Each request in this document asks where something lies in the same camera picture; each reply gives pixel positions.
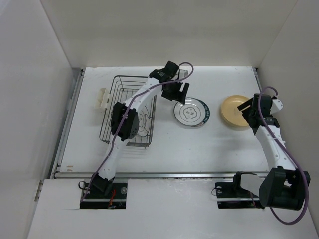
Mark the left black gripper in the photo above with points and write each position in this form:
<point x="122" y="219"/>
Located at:
<point x="178" y="95"/>

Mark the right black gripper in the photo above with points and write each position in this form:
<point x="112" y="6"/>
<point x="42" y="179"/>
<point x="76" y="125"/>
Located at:
<point x="245" y="104"/>

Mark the yellow plate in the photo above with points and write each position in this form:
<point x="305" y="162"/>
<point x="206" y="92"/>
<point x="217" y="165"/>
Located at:
<point x="225" y="122"/>
<point x="230" y="112"/>

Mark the grey patterned plate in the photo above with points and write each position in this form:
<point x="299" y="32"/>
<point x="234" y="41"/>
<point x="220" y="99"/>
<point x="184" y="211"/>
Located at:
<point x="191" y="113"/>

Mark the white plate green rim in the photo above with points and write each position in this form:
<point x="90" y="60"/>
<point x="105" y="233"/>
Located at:
<point x="207" y="113"/>

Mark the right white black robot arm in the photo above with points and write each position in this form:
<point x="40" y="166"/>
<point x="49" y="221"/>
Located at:
<point x="285" y="185"/>

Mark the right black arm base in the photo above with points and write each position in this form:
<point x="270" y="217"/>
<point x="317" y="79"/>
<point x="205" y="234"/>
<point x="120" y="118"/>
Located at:
<point x="241" y="193"/>

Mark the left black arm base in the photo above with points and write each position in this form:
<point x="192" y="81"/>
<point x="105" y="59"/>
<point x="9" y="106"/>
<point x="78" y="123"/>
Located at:
<point x="115" y="199"/>

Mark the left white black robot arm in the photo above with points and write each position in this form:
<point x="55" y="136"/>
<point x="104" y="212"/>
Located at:
<point x="125" y="117"/>

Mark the white plate black outline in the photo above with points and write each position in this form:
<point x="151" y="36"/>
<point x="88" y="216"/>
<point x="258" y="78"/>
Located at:
<point x="144" y="124"/>

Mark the white plastic cutlery holder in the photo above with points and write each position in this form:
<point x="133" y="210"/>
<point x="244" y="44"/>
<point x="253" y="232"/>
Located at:
<point x="102" y="99"/>

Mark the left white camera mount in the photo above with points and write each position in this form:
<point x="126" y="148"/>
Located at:
<point x="182" y="73"/>

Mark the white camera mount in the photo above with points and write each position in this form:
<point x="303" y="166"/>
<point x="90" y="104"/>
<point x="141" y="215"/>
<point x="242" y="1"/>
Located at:
<point x="277" y="105"/>
<point x="182" y="73"/>

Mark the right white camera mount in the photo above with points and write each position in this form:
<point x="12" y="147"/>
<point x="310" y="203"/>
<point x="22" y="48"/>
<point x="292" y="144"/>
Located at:
<point x="277" y="105"/>

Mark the black wire dish rack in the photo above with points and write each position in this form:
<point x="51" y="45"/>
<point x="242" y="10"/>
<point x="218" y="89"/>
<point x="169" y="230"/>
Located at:
<point x="122" y="88"/>

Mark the metal rail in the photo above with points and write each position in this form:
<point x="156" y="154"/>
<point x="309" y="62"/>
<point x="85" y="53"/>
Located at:
<point x="150" y="175"/>

